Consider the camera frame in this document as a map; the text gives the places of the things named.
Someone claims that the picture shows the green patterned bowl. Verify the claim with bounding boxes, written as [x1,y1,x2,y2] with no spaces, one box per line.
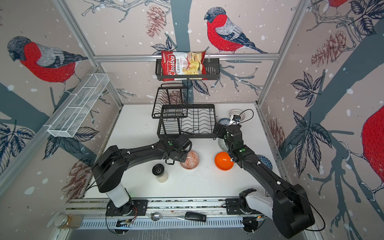
[218,139,229,152]

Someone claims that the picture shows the red patterned bowl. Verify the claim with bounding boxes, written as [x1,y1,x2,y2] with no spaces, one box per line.
[180,151,200,170]

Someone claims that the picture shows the black wire dish rack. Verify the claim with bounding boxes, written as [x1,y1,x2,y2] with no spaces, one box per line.
[152,84,216,139]

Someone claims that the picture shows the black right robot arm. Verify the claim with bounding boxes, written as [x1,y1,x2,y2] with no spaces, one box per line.
[214,123,315,239]

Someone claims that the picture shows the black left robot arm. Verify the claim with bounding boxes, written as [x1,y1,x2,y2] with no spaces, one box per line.
[92,135,192,208]

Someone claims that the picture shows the blue floral bowl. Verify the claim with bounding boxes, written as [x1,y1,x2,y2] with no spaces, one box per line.
[218,118,231,126]

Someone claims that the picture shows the white brown lattice bowl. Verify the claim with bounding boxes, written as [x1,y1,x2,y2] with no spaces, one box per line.
[230,109,245,121]

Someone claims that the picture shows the black lid jar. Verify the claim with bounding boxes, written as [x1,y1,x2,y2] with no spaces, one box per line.
[152,164,169,183]

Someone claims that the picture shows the orange plastic bowl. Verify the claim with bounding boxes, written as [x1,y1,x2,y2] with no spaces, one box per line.
[215,152,234,171]

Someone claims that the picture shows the blue geometric patterned bowl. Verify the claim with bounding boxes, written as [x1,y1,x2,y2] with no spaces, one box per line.
[257,155,273,170]

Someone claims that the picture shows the black car key fob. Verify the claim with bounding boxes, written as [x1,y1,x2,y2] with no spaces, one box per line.
[184,212,207,223]

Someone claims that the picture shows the metal spoon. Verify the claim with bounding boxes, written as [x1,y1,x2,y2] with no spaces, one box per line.
[151,212,185,222]

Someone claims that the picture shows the red cassava chips bag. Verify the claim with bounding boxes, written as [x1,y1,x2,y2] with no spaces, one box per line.
[161,51,207,82]

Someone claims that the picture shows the glass jar with spice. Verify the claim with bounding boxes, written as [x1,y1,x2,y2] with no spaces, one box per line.
[54,214,83,229]

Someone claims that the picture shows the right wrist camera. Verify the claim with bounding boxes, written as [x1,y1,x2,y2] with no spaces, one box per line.
[229,114,242,126]

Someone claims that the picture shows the black wall shelf basket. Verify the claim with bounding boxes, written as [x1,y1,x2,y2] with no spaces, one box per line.
[155,57,221,82]

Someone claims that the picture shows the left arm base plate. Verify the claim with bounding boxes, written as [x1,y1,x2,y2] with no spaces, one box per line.
[106,199,149,217]

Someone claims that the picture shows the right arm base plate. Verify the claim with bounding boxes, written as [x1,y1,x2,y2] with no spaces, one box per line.
[223,198,264,216]

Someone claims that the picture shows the white wire mesh basket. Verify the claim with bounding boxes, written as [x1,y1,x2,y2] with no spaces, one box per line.
[48,73,110,138]

